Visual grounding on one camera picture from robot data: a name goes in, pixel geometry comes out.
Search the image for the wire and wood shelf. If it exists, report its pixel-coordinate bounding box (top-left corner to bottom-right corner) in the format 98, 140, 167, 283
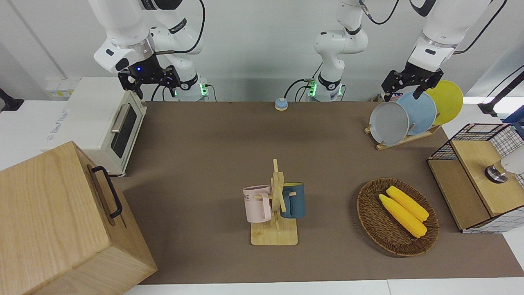
427, 123, 524, 234

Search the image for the light blue plate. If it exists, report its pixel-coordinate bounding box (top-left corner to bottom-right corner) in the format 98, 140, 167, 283
396, 91, 438, 136

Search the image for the brown wicker basket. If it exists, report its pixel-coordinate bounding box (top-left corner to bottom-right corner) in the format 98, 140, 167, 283
357, 177, 440, 257

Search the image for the white oven door handle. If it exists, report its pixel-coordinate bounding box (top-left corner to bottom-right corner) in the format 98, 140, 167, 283
111, 103, 131, 134

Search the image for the yellow plate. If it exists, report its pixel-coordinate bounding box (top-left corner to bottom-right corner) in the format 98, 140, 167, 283
426, 80, 464, 125

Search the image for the black cabinet handle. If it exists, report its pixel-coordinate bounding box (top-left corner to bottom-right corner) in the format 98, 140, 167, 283
91, 166, 123, 219

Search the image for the white toaster oven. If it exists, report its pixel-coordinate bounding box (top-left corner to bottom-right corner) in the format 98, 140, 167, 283
40, 77, 148, 177

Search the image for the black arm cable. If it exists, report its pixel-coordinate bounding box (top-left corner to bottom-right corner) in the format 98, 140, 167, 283
359, 0, 400, 25
156, 0, 205, 54

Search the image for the yellow corn cob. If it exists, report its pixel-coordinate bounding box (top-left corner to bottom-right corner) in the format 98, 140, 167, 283
386, 186, 429, 222
379, 194, 427, 238

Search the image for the wooden mug rack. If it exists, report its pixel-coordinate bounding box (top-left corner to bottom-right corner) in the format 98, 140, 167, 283
251, 159, 298, 246

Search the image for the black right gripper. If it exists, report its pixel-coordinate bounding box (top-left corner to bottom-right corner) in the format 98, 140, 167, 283
118, 55, 181, 100

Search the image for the wooden cabinet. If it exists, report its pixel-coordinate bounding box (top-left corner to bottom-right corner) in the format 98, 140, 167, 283
0, 141, 158, 295

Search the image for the wooden plate rack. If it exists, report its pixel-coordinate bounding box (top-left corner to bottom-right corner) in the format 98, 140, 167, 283
364, 123, 442, 151

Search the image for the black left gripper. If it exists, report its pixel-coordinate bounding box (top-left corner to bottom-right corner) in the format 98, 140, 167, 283
382, 61, 445, 102

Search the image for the black base cable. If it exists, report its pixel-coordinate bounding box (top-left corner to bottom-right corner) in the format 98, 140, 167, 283
285, 78, 314, 102

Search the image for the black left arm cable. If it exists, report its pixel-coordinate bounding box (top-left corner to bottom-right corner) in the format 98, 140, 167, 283
359, 0, 400, 25

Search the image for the dark blue mug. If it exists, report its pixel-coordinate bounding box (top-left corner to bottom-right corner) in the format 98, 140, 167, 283
280, 182, 306, 219

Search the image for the pink mug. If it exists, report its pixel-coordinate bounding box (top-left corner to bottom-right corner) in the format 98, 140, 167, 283
243, 185, 273, 224

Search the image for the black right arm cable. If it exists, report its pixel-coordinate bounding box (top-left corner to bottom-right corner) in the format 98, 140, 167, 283
156, 0, 205, 54

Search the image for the gray plate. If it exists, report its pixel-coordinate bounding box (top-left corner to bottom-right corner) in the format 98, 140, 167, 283
369, 101, 410, 146

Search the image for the black stand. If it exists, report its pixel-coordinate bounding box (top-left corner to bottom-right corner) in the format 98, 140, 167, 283
478, 66, 524, 117
0, 88, 24, 112

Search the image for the white device with metal ring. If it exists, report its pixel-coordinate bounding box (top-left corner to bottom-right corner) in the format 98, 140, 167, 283
485, 145, 524, 184

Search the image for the brown table mat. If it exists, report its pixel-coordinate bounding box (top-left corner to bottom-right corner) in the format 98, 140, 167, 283
113, 101, 524, 285

